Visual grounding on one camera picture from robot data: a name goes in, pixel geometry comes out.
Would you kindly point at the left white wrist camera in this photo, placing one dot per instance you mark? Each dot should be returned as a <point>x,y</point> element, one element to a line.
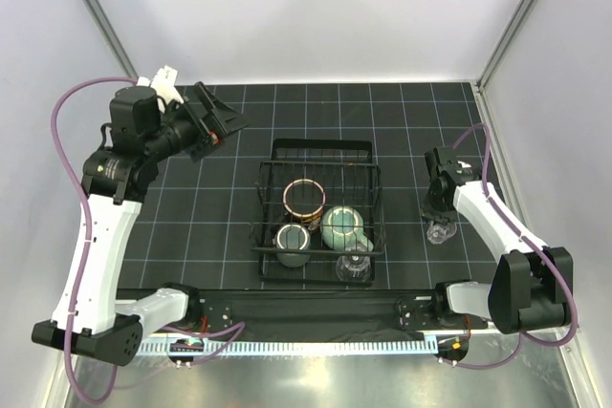
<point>162,80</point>

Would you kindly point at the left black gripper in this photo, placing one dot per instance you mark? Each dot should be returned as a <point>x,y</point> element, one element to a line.
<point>207,134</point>

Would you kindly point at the black grid table mat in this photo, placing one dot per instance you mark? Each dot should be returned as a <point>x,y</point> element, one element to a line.
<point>197,222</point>

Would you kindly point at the dark green ceramic mug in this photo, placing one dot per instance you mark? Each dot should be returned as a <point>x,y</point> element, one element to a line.
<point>292,241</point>

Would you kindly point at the teal speckled ceramic mug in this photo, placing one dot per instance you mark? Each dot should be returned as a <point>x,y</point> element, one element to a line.
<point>342,228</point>

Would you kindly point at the black wire dish rack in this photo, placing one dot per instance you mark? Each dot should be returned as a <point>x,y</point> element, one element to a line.
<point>350,177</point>

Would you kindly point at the black red skull mug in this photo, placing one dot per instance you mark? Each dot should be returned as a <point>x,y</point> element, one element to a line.
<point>304,201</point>

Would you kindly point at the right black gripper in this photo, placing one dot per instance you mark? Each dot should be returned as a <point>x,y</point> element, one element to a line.
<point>429,213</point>

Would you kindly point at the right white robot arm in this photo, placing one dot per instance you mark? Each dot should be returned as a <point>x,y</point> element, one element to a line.
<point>529,289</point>

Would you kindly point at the large clear plastic cup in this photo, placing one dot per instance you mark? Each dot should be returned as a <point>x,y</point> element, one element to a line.
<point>354,266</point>

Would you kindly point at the left aluminium frame post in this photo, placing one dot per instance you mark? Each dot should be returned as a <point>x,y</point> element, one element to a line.
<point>108,33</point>

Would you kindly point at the right aluminium frame post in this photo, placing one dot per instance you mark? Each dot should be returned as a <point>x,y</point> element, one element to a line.
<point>512,29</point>

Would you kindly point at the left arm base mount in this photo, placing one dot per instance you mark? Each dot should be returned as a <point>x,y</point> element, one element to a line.
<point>177,308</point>

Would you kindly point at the aluminium frame post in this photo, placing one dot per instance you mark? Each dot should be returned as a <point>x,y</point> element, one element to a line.
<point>108,33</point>
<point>512,29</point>

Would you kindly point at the small clear glass cup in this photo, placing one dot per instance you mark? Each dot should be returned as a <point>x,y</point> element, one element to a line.
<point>438,233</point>

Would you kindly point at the white slotted cable duct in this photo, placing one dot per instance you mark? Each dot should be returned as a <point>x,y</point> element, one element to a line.
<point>296,347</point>

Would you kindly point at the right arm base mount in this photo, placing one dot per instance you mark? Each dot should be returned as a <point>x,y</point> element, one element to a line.
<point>424,317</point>

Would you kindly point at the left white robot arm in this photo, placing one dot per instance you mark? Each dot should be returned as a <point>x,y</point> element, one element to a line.
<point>148,125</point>

